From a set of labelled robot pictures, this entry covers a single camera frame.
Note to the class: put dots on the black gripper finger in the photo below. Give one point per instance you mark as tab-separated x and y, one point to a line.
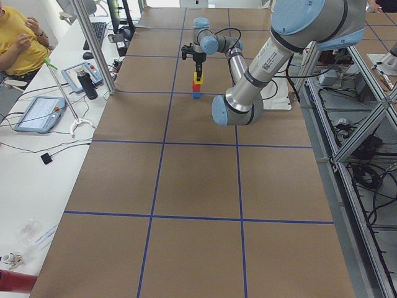
198	72

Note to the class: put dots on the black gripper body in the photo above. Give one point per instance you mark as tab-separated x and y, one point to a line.
198	58

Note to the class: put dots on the yellow block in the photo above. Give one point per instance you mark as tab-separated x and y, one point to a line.
202	79

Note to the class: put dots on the red block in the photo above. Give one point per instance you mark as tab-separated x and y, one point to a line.
196	88

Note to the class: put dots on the blue block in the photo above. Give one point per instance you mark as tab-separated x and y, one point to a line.
196	95

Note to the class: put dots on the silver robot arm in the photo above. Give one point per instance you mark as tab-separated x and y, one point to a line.
294	24

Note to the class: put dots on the black keyboard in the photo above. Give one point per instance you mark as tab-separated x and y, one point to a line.
99	29

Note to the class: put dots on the black computer mouse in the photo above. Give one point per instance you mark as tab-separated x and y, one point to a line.
88	56

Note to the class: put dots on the black water bottle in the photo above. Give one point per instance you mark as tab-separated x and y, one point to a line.
86	83

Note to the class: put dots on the far teach pendant tablet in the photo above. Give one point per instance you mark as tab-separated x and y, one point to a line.
70	75

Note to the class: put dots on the teach pendant tablet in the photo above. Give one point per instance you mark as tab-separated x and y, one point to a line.
41	115
70	75

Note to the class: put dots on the reacher grabber tool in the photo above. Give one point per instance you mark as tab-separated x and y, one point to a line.
77	120

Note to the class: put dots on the near teach pendant tablet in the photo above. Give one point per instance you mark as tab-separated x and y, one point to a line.
41	115

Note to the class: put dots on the person in yellow shirt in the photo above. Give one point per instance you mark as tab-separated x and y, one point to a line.
24	45

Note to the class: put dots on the small black square device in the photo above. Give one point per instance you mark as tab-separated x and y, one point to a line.
46	158

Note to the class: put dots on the paper label sheet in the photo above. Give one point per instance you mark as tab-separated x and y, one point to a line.
46	238

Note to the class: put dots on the white metal fitting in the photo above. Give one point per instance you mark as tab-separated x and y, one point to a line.
12	260

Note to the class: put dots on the dark red cylinder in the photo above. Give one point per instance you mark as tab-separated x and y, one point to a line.
17	282

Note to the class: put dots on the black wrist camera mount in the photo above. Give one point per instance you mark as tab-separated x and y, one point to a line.
186	50

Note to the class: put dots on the white camera mast column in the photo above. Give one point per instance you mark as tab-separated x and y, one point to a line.
275	95

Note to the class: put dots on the aluminium frame post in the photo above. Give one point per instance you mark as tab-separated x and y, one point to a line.
85	24

